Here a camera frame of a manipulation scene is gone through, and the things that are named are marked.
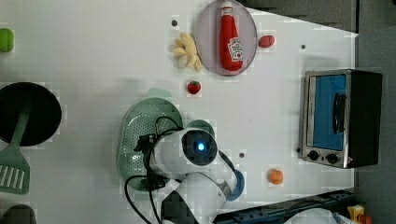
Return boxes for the orange toy fruit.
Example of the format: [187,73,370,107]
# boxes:
[268,169,284,185]

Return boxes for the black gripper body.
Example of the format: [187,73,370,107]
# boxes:
[134,133,157,161]

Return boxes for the red toy strawberry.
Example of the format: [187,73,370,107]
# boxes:
[187,80,201,94]

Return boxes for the green metal cup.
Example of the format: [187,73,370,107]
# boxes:
[186,119,216,137]

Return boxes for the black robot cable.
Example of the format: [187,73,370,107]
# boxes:
[123,115,185,224]

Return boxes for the black cylinder object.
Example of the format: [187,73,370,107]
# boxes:
[1,204,37,224]

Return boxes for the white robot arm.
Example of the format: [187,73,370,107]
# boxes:
[136,127,238,224]

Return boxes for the red ketchup bottle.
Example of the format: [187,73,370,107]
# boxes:
[219,1,243,71]

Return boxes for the red toy tomato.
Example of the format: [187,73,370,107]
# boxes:
[259,35,276,49]

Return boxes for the green oval plastic strainer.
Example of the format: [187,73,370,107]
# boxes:
[117,88,183,191]

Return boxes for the blue bowl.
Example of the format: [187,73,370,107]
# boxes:
[228,170,245,202]

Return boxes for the green toy vegetable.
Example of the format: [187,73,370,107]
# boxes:
[0,28,14,52]

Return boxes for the grey oval plate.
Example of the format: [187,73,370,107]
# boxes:
[194,0,258,77]

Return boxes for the yellow toy banana bunch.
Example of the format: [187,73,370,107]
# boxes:
[173,32,202,72]

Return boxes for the black frying pan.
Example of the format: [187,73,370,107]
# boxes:
[0,82,62,147]

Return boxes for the black toaster oven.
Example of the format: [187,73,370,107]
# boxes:
[301,69,383,169]

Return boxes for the green slotted spatula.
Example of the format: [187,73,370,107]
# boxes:
[0,99,33,195]

